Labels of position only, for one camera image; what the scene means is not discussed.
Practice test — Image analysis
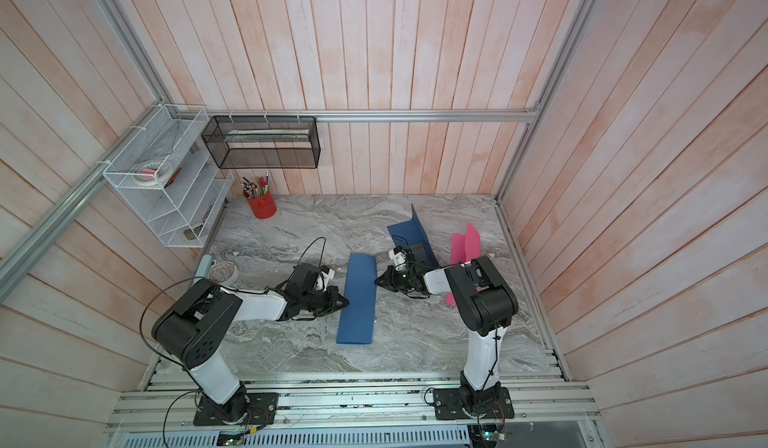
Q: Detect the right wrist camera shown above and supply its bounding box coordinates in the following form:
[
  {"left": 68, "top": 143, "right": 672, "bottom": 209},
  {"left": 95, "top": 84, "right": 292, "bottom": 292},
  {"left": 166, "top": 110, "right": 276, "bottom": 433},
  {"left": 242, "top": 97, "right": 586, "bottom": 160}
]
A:
[{"left": 388, "top": 246, "right": 408, "bottom": 271}]

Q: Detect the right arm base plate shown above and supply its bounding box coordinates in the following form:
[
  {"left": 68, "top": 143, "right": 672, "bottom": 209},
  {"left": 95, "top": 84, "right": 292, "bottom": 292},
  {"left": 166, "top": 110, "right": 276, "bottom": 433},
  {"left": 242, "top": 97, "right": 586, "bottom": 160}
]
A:
[{"left": 432, "top": 385, "right": 515, "bottom": 421}]

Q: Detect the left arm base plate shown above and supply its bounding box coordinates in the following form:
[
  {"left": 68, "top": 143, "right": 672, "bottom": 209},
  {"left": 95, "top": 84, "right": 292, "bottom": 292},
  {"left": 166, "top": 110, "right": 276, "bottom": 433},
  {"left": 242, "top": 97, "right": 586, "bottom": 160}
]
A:
[{"left": 193, "top": 392, "right": 279, "bottom": 426}]

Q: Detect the aluminium frame rail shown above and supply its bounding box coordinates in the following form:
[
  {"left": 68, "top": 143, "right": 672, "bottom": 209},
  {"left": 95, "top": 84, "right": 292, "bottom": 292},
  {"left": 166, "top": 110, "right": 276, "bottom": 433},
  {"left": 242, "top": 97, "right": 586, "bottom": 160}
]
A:
[{"left": 106, "top": 372, "right": 600, "bottom": 432}]

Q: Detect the black mesh wall basket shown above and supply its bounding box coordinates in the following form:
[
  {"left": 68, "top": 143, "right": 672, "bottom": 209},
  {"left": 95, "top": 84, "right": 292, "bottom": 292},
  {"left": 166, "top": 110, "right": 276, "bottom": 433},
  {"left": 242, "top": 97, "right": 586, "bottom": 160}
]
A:
[{"left": 201, "top": 114, "right": 321, "bottom": 169}]

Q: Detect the tape roll in rack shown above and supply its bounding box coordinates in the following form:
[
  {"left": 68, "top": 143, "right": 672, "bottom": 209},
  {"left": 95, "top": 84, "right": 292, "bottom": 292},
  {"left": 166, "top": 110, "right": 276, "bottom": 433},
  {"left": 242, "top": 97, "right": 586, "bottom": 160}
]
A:
[{"left": 130, "top": 159, "right": 172, "bottom": 187}]

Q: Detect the blue paper sheet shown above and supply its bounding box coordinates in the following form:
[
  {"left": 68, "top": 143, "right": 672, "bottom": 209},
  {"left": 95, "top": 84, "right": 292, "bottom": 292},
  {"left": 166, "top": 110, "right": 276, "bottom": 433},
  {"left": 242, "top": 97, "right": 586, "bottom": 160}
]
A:
[
  {"left": 387, "top": 205, "right": 439, "bottom": 268},
  {"left": 336, "top": 253, "right": 377, "bottom": 345}
]

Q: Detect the red pen cup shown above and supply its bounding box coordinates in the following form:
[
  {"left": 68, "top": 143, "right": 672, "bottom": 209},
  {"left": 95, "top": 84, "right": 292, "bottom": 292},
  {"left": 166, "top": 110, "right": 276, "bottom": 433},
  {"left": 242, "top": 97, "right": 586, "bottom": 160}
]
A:
[{"left": 241, "top": 173, "right": 277, "bottom": 219}]

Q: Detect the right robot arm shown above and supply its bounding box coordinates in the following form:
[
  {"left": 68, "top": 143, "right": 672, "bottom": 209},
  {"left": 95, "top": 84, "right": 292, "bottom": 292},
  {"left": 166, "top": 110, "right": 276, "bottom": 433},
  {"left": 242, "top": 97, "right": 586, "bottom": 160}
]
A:
[{"left": 375, "top": 244, "right": 519, "bottom": 412}]

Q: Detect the white wire shelf rack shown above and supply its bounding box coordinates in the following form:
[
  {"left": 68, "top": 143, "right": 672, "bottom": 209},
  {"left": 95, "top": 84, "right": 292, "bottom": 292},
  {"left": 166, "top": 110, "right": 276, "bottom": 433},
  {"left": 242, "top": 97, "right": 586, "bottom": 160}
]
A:
[{"left": 103, "top": 104, "right": 234, "bottom": 248}]

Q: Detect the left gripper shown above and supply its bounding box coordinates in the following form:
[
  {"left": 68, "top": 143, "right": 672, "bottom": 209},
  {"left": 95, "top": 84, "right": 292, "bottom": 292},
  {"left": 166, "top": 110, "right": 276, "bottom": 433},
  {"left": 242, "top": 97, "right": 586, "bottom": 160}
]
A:
[{"left": 301, "top": 286, "right": 350, "bottom": 318}]

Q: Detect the tape roll on table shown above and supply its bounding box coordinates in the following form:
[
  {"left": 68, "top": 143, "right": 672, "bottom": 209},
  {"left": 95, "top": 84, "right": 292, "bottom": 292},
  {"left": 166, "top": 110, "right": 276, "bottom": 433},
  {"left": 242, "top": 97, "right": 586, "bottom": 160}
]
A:
[{"left": 207, "top": 261, "right": 239, "bottom": 286}]

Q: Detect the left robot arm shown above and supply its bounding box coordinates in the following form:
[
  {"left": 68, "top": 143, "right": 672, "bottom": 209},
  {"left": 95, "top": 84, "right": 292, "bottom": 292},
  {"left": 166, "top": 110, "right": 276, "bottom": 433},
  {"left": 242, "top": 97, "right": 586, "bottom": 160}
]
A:
[{"left": 151, "top": 263, "right": 350, "bottom": 407}]

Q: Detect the pink rectangular paper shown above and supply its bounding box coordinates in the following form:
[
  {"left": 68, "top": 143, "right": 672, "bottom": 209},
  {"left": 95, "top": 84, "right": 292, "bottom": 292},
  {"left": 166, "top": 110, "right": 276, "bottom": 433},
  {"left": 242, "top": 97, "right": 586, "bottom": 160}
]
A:
[{"left": 445, "top": 221, "right": 482, "bottom": 307}]

